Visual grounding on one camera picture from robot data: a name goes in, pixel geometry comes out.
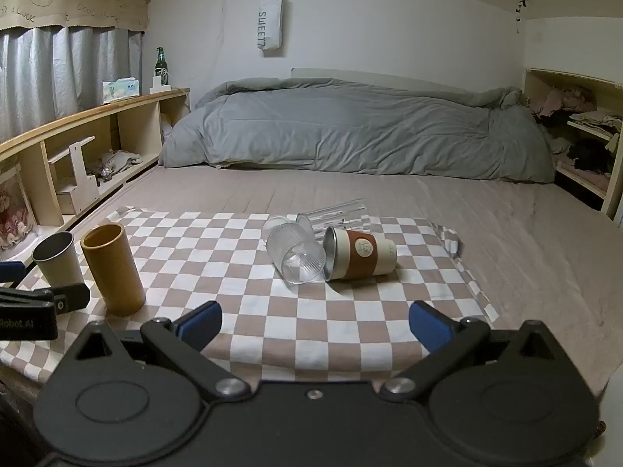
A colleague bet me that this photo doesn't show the tall yellow cup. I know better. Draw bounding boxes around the tall yellow cup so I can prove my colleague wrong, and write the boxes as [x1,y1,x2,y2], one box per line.
[80,223,147,317]

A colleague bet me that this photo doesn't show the black clothes pile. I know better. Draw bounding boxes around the black clothes pile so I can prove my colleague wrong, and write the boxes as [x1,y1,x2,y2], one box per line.
[566,138,617,174]

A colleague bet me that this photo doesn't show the white hanging tote bag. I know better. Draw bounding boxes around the white hanging tote bag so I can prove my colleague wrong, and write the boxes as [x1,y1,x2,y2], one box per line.
[256,0,285,54]

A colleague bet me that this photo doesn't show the grey curtain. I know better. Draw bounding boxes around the grey curtain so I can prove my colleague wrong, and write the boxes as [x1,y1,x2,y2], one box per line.
[0,24,147,145]

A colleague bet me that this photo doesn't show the tissue box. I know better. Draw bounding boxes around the tissue box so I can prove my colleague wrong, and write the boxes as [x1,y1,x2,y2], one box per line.
[102,78,141,106]

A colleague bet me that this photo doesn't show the long wooden bedside shelf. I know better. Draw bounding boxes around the long wooden bedside shelf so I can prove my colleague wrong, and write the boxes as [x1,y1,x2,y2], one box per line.
[0,86,192,260]

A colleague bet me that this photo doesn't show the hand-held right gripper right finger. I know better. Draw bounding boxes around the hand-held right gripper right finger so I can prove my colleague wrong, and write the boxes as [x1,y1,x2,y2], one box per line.
[380,300,570,402]

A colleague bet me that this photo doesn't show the beige folded clothes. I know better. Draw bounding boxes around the beige folded clothes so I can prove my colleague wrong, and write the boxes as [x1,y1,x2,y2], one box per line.
[567,111,623,138]

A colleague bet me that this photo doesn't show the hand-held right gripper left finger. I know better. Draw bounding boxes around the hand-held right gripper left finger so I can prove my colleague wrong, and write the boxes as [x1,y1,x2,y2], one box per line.
[63,300,252,402]

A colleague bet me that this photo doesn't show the cream cup with brown sleeve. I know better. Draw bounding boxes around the cream cup with brown sleeve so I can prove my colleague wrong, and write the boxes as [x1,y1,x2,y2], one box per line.
[322,225,398,282]

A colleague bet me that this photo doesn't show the pink clothes pile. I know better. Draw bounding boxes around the pink clothes pile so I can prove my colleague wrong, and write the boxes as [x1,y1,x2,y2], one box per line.
[528,84,597,118]

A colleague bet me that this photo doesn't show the checkered beige white cloth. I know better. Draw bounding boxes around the checkered beige white cloth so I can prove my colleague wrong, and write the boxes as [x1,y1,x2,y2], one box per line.
[0,204,500,386]

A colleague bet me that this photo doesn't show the grey crumpled cloth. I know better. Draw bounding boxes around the grey crumpled cloth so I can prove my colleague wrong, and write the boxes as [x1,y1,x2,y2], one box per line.
[94,149,145,182]

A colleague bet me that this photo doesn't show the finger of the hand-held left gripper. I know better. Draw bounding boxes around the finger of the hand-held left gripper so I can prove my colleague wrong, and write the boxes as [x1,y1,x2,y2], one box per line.
[0,261,26,284]
[0,284,91,313]

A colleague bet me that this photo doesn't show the tall clear glass cup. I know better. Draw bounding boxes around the tall clear glass cup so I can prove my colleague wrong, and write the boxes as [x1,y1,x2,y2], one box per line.
[296,198,373,240]

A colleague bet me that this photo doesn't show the brown paper valance with drawings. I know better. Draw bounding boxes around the brown paper valance with drawings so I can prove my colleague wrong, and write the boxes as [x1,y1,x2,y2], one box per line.
[0,0,151,33]

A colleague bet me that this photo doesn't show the ribbed clear glass cup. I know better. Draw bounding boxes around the ribbed clear glass cup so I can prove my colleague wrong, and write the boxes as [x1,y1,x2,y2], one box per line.
[261,215,328,287]

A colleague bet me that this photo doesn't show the wooden clothes shelf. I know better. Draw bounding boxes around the wooden clothes shelf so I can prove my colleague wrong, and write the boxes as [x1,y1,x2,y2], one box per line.
[523,67,623,221]

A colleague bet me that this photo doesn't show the green glass bottle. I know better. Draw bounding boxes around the green glass bottle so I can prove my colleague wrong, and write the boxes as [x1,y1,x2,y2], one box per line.
[154,46,169,89]

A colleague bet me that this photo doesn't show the small wooden stand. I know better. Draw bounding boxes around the small wooden stand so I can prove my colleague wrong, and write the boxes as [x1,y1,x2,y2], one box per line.
[47,136,101,216]

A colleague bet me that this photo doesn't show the grey duvet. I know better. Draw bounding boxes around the grey duvet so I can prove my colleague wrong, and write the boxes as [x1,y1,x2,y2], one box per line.
[158,77,556,184]

